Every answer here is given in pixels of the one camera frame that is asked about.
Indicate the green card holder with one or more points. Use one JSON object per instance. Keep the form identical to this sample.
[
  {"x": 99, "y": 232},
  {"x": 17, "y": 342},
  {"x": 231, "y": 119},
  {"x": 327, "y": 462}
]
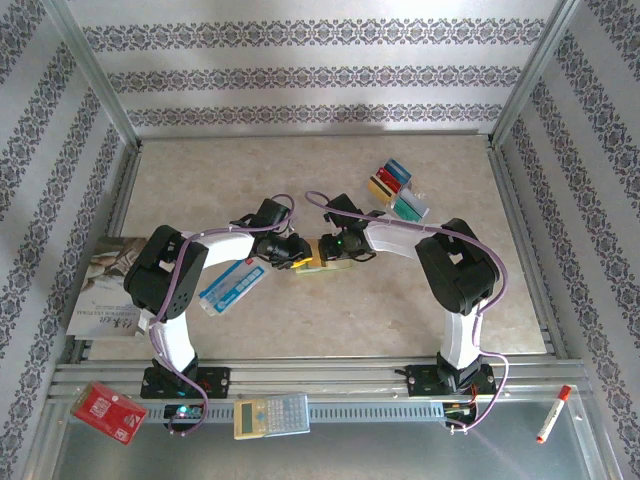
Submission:
[{"x": 310, "y": 270}]

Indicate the gold plastic card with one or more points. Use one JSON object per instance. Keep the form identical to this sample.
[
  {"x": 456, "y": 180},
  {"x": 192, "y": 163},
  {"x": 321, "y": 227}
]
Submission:
[{"x": 317, "y": 252}]

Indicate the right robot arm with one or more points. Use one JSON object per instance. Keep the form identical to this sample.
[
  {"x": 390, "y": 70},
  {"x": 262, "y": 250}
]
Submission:
[{"x": 455, "y": 270}]

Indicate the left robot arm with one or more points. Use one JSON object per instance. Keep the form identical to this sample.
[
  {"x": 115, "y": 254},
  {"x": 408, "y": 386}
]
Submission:
[{"x": 160, "y": 280}]

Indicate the yellow card with dark stripe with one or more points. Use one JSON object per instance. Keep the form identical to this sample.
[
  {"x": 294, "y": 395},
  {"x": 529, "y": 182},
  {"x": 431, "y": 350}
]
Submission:
[{"x": 381, "y": 191}]

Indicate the blue white card packet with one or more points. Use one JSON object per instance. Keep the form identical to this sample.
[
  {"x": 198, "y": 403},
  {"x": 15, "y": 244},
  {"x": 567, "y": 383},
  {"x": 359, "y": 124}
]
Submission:
[{"x": 235, "y": 290}]

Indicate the teal green plastic card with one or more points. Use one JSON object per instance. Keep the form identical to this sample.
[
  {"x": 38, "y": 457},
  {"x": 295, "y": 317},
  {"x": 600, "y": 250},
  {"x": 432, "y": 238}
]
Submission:
[{"x": 406, "y": 210}]

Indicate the clear acrylic card stand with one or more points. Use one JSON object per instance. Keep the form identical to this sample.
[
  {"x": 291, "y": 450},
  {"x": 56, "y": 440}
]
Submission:
[{"x": 402, "y": 192}]

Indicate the red plastic card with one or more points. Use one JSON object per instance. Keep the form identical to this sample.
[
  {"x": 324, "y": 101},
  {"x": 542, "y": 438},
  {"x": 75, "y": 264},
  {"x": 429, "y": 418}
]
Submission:
[{"x": 389, "y": 181}]

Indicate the grey white plastic card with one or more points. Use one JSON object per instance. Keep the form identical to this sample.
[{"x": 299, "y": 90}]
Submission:
[{"x": 415, "y": 201}]

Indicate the blue plastic card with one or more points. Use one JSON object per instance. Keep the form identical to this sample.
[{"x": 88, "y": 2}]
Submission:
[{"x": 398, "y": 170}]

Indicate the beige grey calculator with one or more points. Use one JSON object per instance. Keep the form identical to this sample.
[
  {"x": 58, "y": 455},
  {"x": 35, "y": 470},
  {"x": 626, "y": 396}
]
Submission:
[{"x": 270, "y": 416}]

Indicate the circuit board with green light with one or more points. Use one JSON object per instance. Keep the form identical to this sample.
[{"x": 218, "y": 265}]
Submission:
[{"x": 184, "y": 411}]

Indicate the magazine with photo cover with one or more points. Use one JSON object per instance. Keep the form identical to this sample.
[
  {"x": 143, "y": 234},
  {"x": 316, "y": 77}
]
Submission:
[{"x": 100, "y": 295}]

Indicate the red cardboard box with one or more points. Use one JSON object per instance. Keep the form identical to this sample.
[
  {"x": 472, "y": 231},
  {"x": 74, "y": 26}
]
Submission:
[{"x": 107, "y": 412}]

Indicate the red white marker pen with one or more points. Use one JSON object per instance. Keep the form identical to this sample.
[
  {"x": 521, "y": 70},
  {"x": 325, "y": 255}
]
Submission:
[{"x": 552, "y": 415}]

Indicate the aluminium mounting rail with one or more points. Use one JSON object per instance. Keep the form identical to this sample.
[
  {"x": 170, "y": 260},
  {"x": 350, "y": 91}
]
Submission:
[{"x": 320, "y": 377}]

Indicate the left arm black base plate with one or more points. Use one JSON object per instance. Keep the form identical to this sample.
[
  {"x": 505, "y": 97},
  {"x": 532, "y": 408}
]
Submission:
[{"x": 215, "y": 382}]

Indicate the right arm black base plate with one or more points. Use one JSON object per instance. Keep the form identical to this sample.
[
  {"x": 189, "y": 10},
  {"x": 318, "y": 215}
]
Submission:
[{"x": 422, "y": 380}]

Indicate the aluminium frame post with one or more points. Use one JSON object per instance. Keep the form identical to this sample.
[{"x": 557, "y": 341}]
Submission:
[
  {"x": 95, "y": 75},
  {"x": 530, "y": 75}
]

